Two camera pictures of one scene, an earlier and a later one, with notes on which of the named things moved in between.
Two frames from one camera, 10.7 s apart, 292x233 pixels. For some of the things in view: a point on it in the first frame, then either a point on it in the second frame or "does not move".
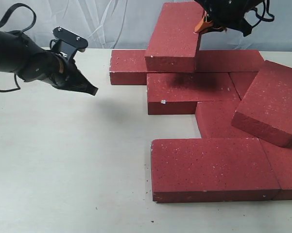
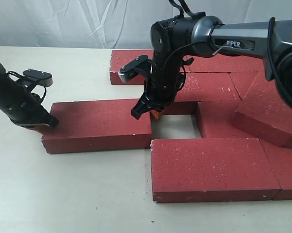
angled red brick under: x=241 y=80 does not move
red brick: x=173 y=46 -> x=101 y=124
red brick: x=285 y=163 does not move
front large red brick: x=209 y=170 does not move
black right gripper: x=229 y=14 -> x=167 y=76
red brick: x=214 y=118 does not move
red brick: x=128 y=67 does not move
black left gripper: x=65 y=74 -> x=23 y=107
